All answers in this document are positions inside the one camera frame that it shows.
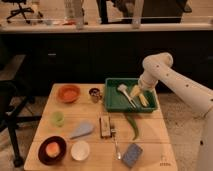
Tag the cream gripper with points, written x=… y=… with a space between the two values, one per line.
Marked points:
x=135 y=91

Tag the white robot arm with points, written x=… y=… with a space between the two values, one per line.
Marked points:
x=158 y=67

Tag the red orange bowl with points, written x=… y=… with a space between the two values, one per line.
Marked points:
x=68 y=93

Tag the white bowl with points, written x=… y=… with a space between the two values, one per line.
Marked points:
x=80 y=150

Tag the white spatula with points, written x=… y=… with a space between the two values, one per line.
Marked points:
x=123 y=89

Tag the green plastic tray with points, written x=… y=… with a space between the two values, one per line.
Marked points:
x=116 y=101

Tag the green chili pepper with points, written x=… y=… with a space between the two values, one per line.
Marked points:
x=134 y=126

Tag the brown white rectangular box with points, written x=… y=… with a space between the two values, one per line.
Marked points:
x=105 y=126

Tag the blue sponge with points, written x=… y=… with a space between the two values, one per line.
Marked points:
x=131 y=155

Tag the light blue scraper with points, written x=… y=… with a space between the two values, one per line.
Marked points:
x=82 y=129

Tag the green plastic cup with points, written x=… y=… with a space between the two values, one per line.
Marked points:
x=57 y=119

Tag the orange peach fruit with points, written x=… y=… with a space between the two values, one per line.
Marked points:
x=52 y=149

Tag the dark red plate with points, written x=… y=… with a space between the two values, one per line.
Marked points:
x=42 y=155

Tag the black office chair left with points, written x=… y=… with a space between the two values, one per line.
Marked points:
x=9 y=115

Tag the black office chair background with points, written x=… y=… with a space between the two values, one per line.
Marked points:
x=20 y=10

